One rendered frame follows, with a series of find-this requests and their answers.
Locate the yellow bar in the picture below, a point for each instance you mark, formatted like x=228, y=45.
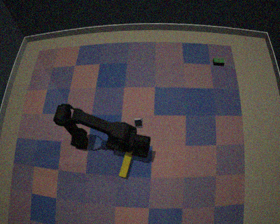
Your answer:
x=125, y=165

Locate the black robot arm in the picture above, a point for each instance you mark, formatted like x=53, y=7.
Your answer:
x=123, y=133

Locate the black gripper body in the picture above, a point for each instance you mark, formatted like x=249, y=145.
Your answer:
x=111, y=145

